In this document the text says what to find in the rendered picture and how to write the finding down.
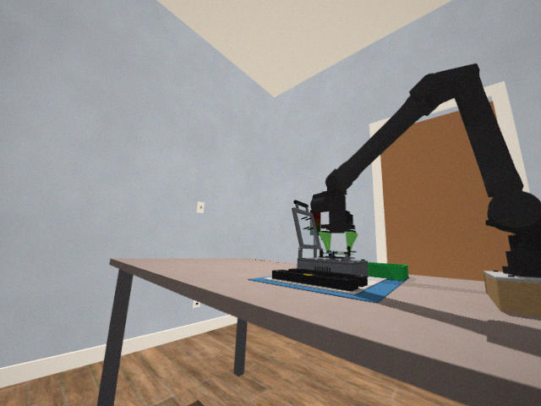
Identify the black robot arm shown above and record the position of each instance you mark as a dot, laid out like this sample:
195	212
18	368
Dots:
511	208

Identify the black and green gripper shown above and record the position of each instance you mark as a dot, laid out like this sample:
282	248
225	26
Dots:
338	225

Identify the green bin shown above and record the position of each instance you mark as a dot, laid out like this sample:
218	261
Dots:
388	271

